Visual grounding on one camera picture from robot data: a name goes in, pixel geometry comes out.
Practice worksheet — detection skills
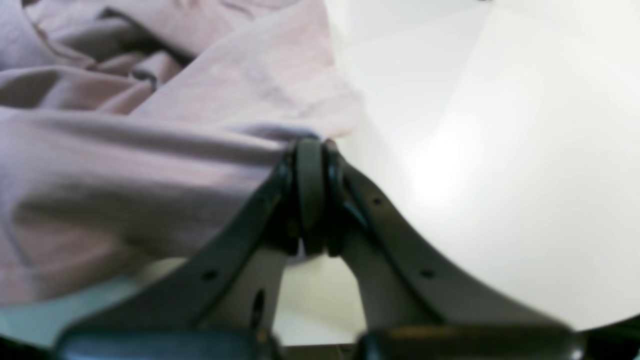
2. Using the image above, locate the mauve pink t-shirt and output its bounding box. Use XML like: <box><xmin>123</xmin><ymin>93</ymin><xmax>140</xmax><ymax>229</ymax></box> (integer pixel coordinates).
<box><xmin>1</xmin><ymin>0</ymin><xmax>364</xmax><ymax>306</ymax></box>

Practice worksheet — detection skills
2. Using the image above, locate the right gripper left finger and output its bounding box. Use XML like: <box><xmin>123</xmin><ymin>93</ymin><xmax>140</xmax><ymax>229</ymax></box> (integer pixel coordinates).
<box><xmin>53</xmin><ymin>139</ymin><xmax>325</xmax><ymax>360</ymax></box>

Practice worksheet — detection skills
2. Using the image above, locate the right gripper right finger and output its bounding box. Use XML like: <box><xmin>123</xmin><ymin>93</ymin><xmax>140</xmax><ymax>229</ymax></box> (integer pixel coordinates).
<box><xmin>322</xmin><ymin>141</ymin><xmax>585</xmax><ymax>360</ymax></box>

